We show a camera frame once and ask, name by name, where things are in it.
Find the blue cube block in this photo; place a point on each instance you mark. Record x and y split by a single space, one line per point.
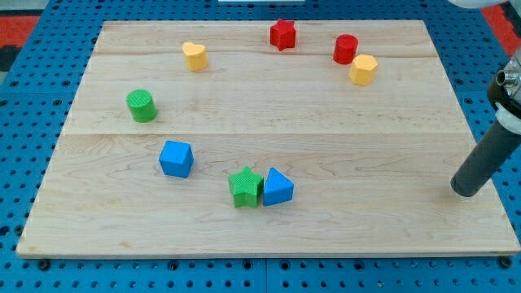
176 159

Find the green star block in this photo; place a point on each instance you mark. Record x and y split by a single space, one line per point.
246 187

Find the yellow heart block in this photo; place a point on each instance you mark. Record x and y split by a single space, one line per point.
195 56

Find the blue triangle block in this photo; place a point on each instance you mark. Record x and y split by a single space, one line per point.
278 188

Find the light wooden board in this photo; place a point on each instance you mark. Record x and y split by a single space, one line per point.
371 164

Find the yellow hexagon block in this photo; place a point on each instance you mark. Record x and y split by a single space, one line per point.
363 69

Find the green cylinder block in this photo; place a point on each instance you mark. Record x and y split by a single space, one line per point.
141 106

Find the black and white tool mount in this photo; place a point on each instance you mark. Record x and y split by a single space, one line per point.
504 94

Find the red star block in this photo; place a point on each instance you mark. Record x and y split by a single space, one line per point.
283 34

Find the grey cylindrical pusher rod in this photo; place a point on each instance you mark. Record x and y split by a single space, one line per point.
486 158

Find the red cylinder block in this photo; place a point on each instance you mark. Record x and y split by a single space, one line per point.
345 49

